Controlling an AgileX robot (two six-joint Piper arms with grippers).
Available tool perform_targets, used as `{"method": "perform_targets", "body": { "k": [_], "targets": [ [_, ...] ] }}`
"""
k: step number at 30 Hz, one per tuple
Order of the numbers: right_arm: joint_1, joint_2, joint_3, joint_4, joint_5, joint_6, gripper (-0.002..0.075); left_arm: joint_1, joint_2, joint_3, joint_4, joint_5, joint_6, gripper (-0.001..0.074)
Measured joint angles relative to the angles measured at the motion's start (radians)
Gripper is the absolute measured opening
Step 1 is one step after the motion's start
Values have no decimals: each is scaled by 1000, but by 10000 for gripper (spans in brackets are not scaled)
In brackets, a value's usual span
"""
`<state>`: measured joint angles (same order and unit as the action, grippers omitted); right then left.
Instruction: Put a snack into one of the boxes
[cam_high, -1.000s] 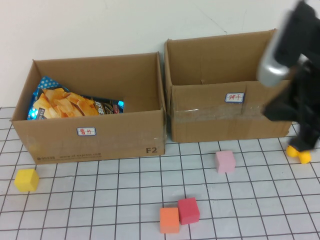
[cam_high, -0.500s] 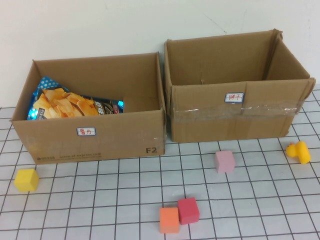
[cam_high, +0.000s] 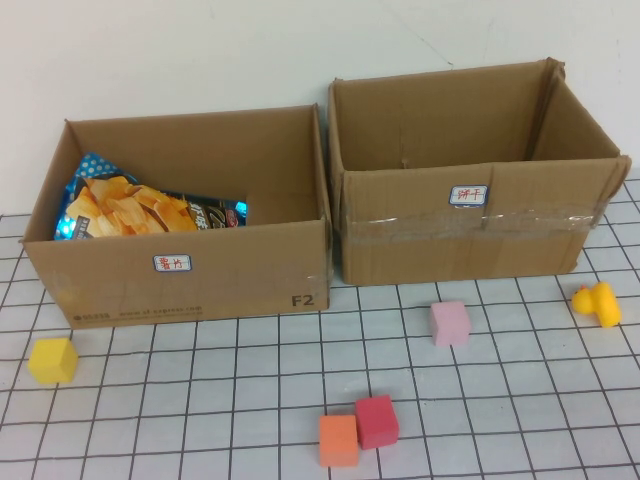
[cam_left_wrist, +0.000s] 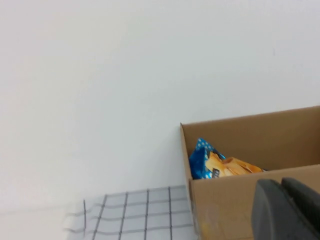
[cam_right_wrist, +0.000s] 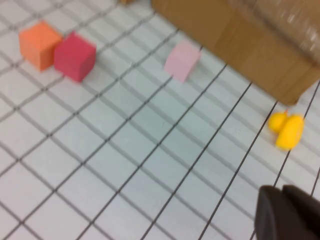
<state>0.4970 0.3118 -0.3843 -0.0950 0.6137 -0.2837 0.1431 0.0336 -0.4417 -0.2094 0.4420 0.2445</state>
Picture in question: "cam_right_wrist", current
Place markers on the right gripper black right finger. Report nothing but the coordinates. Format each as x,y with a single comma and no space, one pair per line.
308,215

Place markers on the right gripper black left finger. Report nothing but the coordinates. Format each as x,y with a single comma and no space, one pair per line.
272,217

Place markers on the yellow rubber duck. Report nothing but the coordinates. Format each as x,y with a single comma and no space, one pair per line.
288,130

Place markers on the white grid table cover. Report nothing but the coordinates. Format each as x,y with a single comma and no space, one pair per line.
125,150

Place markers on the pink foam cube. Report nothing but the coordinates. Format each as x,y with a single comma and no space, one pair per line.
182,61

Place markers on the cardboard box with clear tape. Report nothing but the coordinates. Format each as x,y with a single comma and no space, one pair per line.
237,37

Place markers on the red foam cube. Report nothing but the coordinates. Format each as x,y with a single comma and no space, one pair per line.
75,57

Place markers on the cardboard box with F2 print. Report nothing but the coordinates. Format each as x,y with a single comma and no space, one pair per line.
126,2

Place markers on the orange foam cube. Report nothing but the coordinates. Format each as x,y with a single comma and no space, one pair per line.
37,47

